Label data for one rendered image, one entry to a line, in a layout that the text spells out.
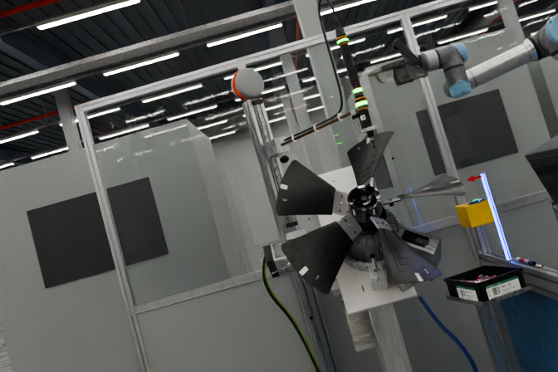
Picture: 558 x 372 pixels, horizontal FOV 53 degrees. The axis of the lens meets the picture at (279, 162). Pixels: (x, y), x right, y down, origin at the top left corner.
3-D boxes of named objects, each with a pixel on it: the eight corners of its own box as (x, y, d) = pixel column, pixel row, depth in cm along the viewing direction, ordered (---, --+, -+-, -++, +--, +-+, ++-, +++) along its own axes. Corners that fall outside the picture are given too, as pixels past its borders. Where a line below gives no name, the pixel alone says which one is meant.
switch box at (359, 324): (353, 344, 243) (338, 294, 245) (373, 338, 243) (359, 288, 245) (355, 353, 229) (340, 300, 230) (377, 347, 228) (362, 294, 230)
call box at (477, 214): (461, 229, 241) (454, 205, 242) (484, 223, 241) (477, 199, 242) (472, 232, 225) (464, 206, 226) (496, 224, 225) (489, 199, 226)
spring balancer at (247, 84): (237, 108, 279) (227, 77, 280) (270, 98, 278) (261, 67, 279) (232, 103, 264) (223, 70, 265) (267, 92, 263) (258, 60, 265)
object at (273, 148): (266, 159, 263) (261, 142, 264) (279, 157, 267) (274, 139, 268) (278, 154, 255) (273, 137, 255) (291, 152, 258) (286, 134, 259)
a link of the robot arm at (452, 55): (471, 60, 205) (463, 38, 205) (442, 68, 205) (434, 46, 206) (465, 66, 212) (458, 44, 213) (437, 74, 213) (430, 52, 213)
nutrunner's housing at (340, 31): (364, 139, 209) (330, 23, 212) (371, 138, 211) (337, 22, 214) (370, 136, 205) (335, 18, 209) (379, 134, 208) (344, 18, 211)
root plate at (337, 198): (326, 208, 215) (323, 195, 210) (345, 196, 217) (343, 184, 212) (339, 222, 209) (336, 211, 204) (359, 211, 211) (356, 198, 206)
